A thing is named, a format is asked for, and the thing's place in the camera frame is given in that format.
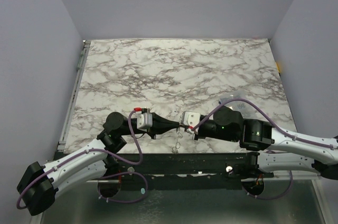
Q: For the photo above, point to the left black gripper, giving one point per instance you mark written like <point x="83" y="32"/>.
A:
<point x="160" y="125"/>

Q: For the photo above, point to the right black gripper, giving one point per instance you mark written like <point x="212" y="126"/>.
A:
<point x="197" y="129"/>

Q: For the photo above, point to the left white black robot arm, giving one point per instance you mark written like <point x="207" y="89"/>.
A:
<point x="40" y="184"/>

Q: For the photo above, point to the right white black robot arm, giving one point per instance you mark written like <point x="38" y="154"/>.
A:
<point x="274" y="149"/>

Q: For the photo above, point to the clear plastic bag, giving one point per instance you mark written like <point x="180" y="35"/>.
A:
<point x="246" y="110"/>

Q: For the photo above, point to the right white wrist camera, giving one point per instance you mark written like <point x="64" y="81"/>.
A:
<point x="190" y="119"/>

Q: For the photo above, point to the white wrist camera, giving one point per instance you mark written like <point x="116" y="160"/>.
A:
<point x="190" y="119"/>
<point x="144" y="121"/>

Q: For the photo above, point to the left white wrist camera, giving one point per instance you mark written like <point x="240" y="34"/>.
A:
<point x="144" y="121"/>

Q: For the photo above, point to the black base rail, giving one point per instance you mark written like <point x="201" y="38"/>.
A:
<point x="188" y="169"/>

